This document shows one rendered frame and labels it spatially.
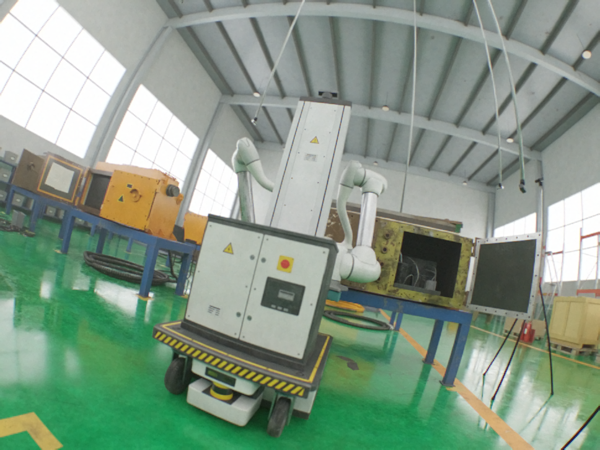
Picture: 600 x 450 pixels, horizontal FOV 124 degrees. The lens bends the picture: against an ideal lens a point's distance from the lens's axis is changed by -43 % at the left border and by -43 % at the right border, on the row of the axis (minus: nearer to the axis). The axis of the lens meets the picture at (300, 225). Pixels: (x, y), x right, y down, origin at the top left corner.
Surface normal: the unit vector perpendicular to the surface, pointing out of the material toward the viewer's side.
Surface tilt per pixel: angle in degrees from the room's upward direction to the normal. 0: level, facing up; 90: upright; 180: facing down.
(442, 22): 90
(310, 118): 90
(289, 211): 90
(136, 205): 90
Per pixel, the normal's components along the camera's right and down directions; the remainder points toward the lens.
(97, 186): -0.16, -0.19
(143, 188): 0.07, -0.14
